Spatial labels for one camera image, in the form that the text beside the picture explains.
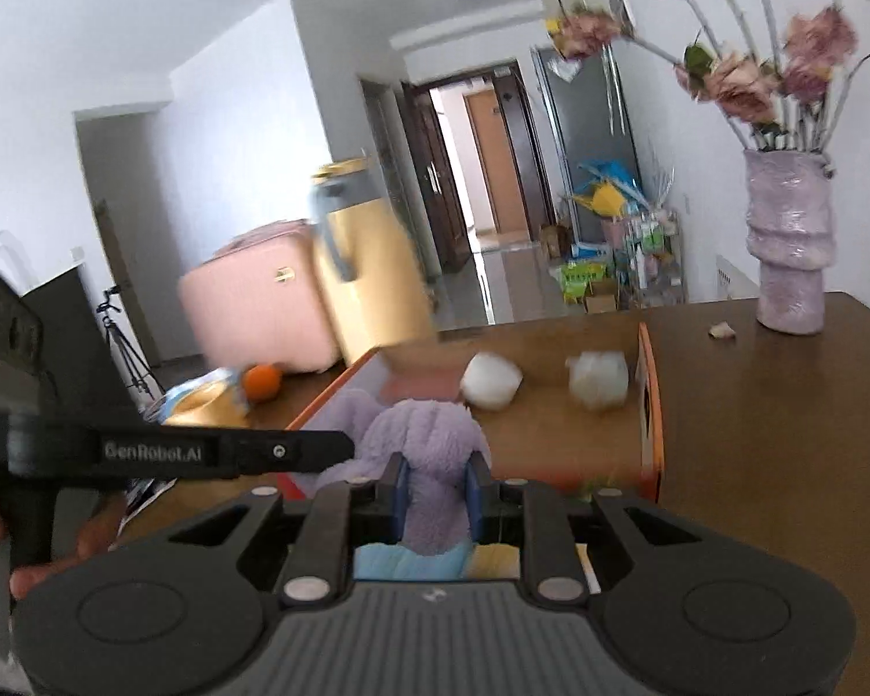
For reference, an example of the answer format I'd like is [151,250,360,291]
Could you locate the brown door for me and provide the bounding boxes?
[464,90,523,237]

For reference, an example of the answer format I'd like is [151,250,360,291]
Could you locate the black paper bag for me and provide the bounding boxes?
[0,230,146,425]

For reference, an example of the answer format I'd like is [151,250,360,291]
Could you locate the purple textured vase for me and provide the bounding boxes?
[741,148,840,336]

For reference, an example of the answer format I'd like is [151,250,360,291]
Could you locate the purple fluffy headband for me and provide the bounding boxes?
[355,400,492,556]

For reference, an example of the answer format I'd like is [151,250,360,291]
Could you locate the yellow thermos jug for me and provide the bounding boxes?
[310,157,440,367]

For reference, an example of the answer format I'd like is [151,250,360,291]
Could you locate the black tripod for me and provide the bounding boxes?
[96,288,162,407]

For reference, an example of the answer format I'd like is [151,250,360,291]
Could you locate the yellow mug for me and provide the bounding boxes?
[165,395,251,429]

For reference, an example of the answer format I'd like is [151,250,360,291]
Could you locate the blue white packet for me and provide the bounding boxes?
[161,368,244,407]

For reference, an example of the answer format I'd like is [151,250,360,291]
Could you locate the white round sponge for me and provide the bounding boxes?
[460,353,524,408]

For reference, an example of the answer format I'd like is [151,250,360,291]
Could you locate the light blue soft item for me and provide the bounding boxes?
[354,543,472,581]

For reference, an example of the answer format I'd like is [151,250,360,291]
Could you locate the white wall vent panel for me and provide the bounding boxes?
[716,253,762,302]

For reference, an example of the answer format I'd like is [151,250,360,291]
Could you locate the grey refrigerator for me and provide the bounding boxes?
[529,43,643,248]

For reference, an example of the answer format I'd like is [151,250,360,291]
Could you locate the person's left hand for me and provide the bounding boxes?
[0,478,128,599]

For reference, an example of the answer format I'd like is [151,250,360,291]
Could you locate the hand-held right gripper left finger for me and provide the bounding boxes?
[145,453,411,606]

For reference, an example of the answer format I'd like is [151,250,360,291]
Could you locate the pink suitcase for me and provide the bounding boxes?
[177,223,342,378]

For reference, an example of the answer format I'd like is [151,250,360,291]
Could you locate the dried pink roses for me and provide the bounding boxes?
[543,0,870,153]

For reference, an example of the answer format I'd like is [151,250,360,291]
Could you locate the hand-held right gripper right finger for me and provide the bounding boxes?
[464,449,726,606]

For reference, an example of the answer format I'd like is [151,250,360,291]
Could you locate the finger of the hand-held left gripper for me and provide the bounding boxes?
[232,429,356,480]

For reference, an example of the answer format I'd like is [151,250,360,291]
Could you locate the dark wooden door frame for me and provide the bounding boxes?
[401,60,552,277]

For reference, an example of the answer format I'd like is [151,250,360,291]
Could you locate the cluttered storage cart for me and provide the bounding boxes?
[551,155,686,313]

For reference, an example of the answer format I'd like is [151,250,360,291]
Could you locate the red printed cardboard box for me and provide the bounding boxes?
[275,322,664,505]

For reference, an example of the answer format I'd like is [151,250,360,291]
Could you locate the orange fruit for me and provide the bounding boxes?
[242,364,284,403]

